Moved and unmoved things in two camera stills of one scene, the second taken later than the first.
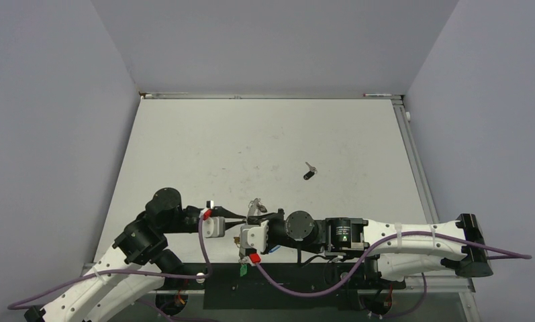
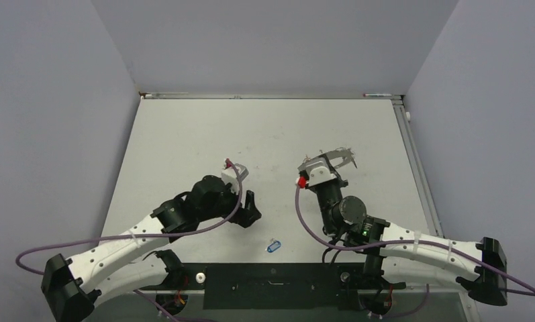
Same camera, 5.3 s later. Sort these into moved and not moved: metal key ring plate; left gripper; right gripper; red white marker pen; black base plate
Moved: left gripper; metal key ring plate; right gripper
Not moved: red white marker pen; black base plate
